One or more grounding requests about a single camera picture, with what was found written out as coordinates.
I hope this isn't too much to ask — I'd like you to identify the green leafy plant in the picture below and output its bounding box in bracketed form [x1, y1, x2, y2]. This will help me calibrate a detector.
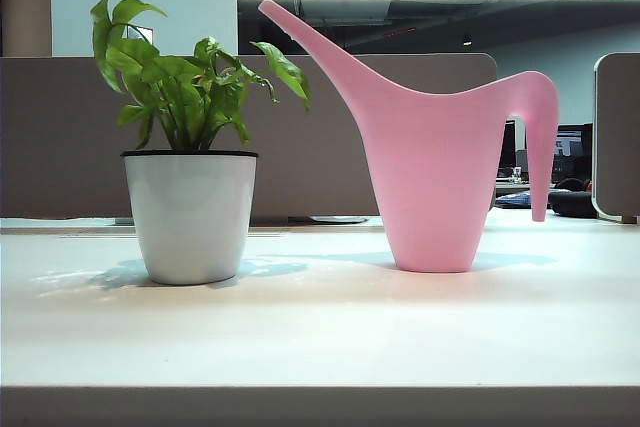
[89, 0, 312, 152]

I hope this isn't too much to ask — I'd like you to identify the white flower pot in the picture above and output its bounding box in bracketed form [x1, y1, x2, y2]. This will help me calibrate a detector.
[120, 148, 259, 286]

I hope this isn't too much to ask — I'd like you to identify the blue patterned cloth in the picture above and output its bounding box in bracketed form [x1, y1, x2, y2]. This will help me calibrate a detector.
[494, 191, 532, 209]

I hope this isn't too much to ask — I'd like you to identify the black round cushion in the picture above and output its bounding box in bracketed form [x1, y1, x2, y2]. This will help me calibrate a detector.
[548, 176, 599, 219]

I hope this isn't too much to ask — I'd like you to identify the grey divider panel right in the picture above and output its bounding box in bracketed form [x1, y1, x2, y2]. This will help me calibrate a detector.
[591, 50, 640, 222]

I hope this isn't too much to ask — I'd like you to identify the grey divider panel left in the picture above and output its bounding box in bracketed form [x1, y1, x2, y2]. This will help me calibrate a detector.
[0, 52, 499, 221]

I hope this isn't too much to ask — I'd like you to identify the pink plastic watering can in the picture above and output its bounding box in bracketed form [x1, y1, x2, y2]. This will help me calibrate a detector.
[257, 0, 560, 274]

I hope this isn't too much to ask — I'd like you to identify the dark computer monitor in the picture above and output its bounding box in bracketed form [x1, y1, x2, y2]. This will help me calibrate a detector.
[552, 124, 596, 183]

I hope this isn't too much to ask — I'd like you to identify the grey divider panel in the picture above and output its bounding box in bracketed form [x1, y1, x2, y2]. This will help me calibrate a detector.
[0, 52, 499, 221]
[591, 50, 640, 222]

